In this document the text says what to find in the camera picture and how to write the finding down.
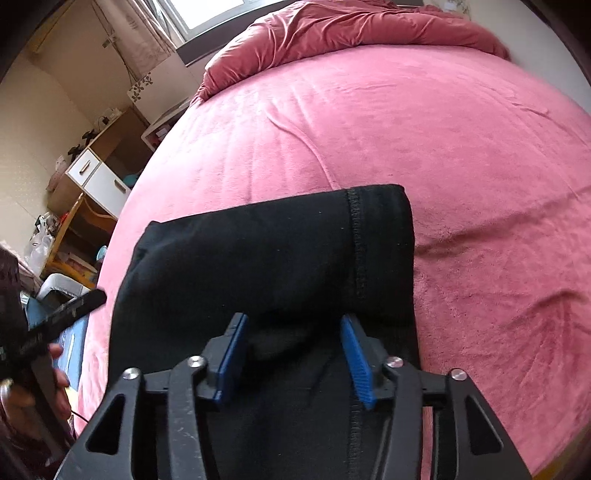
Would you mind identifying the person's left hand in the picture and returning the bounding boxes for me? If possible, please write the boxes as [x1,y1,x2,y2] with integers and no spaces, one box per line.
[0,344,71,418]

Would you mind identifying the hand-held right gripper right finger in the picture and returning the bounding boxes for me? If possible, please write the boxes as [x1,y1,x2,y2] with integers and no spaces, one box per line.
[341,315,533,480]

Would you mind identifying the bright window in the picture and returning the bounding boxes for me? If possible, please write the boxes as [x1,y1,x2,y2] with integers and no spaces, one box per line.
[167,0,262,31]

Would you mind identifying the pink bed blanket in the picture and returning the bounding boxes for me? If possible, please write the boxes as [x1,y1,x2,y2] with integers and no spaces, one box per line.
[74,41,591,480]

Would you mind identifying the white open cubby shelf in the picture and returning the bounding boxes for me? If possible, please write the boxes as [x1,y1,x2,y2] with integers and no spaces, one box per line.
[141,99,191,152]

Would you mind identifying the clear plastic bag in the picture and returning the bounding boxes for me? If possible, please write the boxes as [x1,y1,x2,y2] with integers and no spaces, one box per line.
[24,213,62,274]

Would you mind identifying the dark pink duvet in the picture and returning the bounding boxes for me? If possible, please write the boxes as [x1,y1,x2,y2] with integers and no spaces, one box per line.
[194,0,511,100]

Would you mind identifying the black pants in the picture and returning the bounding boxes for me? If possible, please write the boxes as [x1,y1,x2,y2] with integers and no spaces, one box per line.
[108,184,422,480]

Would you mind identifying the grey white chair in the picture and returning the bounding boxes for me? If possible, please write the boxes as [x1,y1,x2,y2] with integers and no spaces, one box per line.
[36,272,90,308]

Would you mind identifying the pale patterned curtain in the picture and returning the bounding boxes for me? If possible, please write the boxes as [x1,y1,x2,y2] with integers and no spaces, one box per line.
[108,0,182,80]

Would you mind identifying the wooden desk with white drawers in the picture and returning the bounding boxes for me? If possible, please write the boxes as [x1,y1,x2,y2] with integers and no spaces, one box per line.
[46,108,154,223]

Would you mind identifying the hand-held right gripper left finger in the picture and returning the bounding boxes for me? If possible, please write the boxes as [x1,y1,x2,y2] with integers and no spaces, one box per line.
[55,313,251,480]

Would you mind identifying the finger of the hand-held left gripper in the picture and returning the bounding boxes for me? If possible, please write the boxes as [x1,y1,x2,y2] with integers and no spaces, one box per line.
[48,288,108,332]

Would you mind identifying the dark window sill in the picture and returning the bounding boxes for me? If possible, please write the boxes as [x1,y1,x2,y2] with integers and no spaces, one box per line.
[177,25,243,66]

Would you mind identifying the wooden stool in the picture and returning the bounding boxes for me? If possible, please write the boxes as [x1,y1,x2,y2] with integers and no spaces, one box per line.
[45,193,120,280]

